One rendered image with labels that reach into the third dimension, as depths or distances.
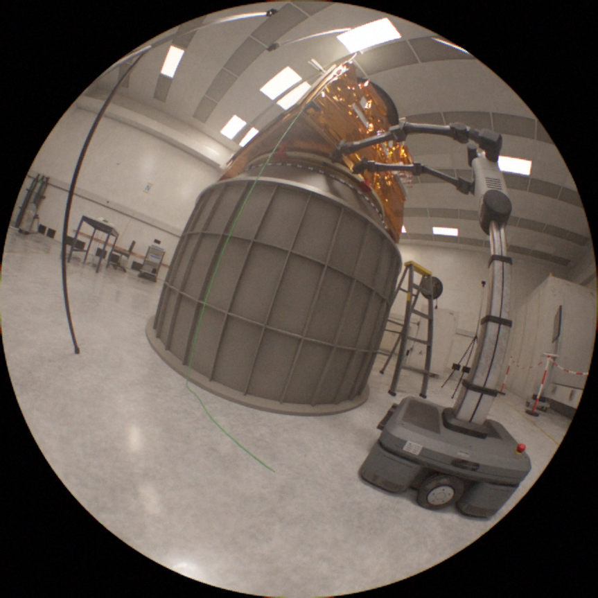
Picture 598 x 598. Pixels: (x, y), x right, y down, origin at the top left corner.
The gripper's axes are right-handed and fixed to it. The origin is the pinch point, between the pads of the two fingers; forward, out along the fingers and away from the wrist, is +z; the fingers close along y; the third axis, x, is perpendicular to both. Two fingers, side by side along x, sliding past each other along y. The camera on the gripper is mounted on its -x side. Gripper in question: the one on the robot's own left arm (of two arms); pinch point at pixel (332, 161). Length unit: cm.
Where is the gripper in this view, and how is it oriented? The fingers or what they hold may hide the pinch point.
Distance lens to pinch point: 162.7
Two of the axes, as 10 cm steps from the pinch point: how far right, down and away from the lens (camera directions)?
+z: -1.3, -1.6, 9.8
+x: -3.4, 9.4, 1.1
